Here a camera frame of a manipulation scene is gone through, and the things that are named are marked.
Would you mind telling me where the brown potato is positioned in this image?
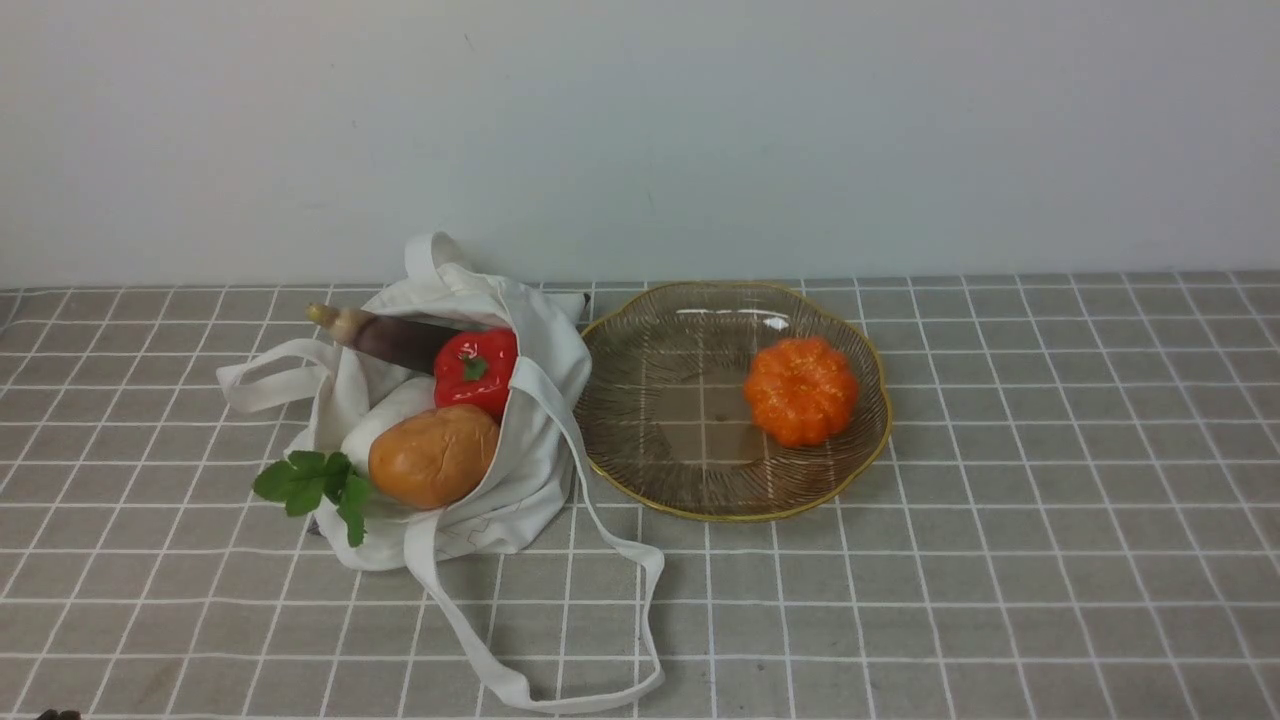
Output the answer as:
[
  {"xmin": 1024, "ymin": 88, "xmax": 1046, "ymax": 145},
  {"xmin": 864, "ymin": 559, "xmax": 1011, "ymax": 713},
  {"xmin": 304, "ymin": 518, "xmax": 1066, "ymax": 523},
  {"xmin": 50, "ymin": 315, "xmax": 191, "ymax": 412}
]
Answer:
[{"xmin": 367, "ymin": 405, "xmax": 500, "ymax": 511}]

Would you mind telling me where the white cloth tote bag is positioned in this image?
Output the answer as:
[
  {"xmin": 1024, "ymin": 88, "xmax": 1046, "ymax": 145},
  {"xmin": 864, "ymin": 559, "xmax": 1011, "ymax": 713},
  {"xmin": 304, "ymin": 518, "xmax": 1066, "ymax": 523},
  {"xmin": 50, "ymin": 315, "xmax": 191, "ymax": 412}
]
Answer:
[{"xmin": 218, "ymin": 232, "xmax": 666, "ymax": 715}]

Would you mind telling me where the gold-rimmed glass plate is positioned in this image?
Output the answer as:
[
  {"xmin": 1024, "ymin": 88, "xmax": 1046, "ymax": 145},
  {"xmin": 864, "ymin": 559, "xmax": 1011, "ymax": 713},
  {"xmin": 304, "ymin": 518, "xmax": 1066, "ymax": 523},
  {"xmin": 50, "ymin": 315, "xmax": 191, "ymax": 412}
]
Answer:
[{"xmin": 576, "ymin": 282, "xmax": 893, "ymax": 521}]

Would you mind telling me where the orange pumpkin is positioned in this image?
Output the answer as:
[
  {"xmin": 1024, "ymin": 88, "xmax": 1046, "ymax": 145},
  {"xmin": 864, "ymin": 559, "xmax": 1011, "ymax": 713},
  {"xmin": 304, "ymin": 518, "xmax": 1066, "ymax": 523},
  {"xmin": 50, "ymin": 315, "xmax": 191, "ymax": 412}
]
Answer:
[{"xmin": 742, "ymin": 336, "xmax": 860, "ymax": 448}]

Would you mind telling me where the red bell pepper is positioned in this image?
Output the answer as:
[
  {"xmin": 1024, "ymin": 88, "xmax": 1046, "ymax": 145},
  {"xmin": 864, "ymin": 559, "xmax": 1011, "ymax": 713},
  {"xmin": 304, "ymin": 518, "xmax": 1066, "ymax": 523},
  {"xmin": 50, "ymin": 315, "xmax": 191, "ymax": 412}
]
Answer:
[{"xmin": 433, "ymin": 328, "xmax": 518, "ymax": 423}]

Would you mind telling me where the purple eggplant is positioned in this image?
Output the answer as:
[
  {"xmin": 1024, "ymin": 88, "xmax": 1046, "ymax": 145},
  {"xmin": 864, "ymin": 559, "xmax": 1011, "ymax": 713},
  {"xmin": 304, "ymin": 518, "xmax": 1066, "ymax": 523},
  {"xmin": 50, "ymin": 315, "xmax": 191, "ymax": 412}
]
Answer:
[{"xmin": 306, "ymin": 304, "xmax": 461, "ymax": 375}]

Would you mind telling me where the white radish with leaves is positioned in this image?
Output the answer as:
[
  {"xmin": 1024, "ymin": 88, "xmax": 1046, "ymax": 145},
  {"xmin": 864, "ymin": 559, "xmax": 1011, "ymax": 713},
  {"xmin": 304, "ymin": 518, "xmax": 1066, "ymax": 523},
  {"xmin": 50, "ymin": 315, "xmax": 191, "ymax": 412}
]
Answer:
[{"xmin": 252, "ymin": 375, "xmax": 438, "ymax": 550}]

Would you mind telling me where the grey checked tablecloth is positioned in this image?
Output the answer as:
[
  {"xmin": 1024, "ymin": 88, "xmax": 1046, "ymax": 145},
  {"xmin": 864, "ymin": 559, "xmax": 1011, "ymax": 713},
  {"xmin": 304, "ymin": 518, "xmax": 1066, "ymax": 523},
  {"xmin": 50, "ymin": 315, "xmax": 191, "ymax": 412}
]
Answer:
[{"xmin": 1, "ymin": 272, "xmax": 1279, "ymax": 719}]

